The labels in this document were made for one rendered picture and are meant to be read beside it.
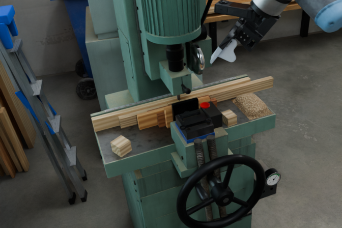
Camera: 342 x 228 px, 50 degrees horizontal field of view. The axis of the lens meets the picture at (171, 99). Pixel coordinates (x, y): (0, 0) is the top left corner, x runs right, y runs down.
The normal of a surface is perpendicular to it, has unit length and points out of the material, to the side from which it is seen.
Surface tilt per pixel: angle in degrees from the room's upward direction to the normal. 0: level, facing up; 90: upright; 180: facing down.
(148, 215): 90
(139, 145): 0
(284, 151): 0
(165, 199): 90
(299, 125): 0
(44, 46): 90
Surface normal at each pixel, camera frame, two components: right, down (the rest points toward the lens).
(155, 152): 0.33, 0.49
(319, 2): -0.69, 0.20
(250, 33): -0.50, 0.50
